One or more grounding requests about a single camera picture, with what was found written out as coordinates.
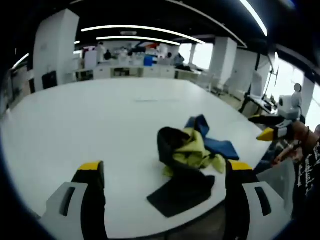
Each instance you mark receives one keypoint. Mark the person in black t-shirt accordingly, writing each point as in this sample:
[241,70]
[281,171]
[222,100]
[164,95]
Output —
[308,175]

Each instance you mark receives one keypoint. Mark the person's right hand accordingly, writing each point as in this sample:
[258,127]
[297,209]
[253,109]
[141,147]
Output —
[300,132]

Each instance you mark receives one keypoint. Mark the yellow blue grey garment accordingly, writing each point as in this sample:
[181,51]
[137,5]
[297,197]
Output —
[190,152]

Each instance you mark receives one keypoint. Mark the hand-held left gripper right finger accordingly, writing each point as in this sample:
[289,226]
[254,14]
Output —
[252,207]

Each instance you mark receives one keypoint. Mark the black cabinet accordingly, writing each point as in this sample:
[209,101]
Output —
[49,80]

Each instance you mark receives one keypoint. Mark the black metal frame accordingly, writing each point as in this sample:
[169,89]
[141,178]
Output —
[243,103]

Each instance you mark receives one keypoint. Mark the ceiling air vent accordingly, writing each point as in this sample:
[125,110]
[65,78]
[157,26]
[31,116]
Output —
[128,32]

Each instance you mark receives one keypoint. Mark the blue box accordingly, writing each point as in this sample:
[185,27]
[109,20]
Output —
[149,61]

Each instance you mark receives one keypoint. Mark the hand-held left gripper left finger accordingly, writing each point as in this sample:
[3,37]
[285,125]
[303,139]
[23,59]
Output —
[72,207]

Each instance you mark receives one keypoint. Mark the white counter cabinets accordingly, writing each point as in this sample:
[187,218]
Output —
[155,72]

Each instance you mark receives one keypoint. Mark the white upright panel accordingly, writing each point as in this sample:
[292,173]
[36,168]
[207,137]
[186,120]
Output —
[256,83]

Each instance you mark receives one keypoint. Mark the ceiling light strip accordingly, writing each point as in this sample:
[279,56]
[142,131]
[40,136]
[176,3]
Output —
[140,27]
[255,17]
[137,37]

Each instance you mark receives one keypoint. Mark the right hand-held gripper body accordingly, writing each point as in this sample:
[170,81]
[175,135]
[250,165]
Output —
[285,102]

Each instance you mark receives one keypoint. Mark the dark cloth pile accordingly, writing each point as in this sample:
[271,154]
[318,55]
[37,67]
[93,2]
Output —
[186,67]

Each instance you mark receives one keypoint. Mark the white tall cabinet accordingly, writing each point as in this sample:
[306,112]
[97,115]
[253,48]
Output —
[90,58]

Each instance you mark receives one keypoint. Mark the white pillar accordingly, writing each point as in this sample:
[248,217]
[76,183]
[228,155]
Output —
[222,60]
[55,45]

